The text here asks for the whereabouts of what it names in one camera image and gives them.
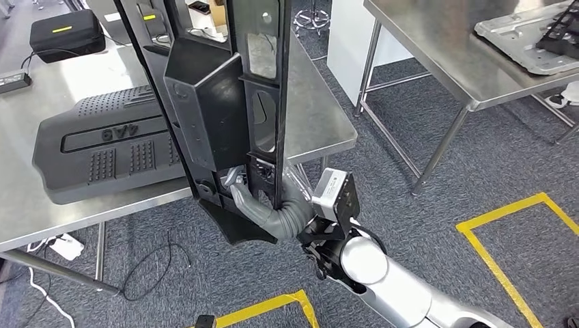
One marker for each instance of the black plastic engine cover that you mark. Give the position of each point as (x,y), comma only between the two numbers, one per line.
(90,172)

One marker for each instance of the black plastic plate frame part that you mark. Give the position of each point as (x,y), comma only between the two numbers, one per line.
(212,113)

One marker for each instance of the black grid plastic part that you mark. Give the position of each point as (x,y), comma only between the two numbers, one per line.
(561,43)

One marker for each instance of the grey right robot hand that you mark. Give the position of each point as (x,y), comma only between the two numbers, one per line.
(244,203)

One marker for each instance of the grey power box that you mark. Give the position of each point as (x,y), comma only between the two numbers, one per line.
(13,81)

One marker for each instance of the black phone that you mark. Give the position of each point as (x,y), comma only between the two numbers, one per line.
(199,7)

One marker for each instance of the black right camera bracket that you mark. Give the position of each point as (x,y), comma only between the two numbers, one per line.
(325,235)

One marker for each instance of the black robot left foot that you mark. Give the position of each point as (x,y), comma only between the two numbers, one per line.
(206,322)

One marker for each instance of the steel table with sheet part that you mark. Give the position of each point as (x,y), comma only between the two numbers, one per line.
(429,36)

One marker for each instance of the chrome stool base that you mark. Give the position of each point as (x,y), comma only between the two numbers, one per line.
(312,18)

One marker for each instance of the white floor device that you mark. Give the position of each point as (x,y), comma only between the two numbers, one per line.
(570,95)

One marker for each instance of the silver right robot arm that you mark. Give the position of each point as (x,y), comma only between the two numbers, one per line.
(366,265)

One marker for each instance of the large steel workbench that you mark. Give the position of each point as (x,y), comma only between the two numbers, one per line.
(316,113)

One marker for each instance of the white cabinet panel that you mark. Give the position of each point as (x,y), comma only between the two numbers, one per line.
(353,54)

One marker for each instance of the grey sheet metal part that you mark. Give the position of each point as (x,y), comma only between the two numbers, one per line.
(511,36)

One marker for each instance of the white power strip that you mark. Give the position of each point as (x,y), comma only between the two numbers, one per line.
(68,246)

